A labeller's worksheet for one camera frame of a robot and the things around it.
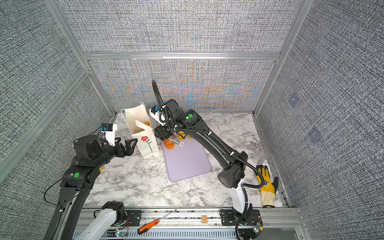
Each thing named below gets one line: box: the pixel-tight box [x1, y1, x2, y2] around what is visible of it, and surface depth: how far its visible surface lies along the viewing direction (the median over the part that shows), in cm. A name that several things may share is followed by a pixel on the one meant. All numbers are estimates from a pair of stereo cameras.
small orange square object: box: [201, 215, 208, 223], surface depth 74 cm
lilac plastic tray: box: [162, 138, 212, 182], surface depth 95 cm
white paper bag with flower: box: [120, 102, 160, 159], surface depth 89 cm
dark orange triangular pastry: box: [163, 139, 176, 150], surface depth 99 cm
